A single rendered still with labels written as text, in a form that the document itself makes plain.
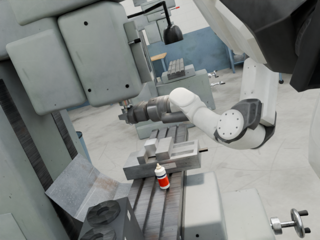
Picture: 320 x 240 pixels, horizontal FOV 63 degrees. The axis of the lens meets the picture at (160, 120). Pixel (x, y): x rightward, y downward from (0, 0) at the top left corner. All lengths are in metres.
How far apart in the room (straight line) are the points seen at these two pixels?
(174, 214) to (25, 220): 0.54
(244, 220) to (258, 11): 0.90
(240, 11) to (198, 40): 6.99
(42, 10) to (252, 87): 0.65
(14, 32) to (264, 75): 0.76
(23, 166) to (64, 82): 0.34
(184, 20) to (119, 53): 6.60
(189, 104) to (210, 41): 6.67
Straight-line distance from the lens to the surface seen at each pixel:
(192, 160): 1.15
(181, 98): 0.83
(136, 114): 0.94
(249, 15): 0.44
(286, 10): 0.42
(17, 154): 1.04
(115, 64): 0.87
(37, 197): 1.09
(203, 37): 7.43
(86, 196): 1.22
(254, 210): 1.22
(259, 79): 0.70
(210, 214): 1.05
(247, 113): 0.65
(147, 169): 1.20
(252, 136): 0.69
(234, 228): 1.15
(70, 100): 0.94
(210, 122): 0.75
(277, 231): 1.26
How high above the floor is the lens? 1.50
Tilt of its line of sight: 18 degrees down
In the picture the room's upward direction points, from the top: 18 degrees counter-clockwise
